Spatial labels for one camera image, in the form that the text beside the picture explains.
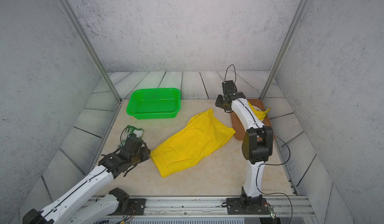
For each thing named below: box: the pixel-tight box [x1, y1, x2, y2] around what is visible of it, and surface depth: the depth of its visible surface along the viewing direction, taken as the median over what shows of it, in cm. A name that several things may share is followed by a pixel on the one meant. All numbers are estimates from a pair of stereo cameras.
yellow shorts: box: [151, 108, 236, 178], surface depth 93 cm
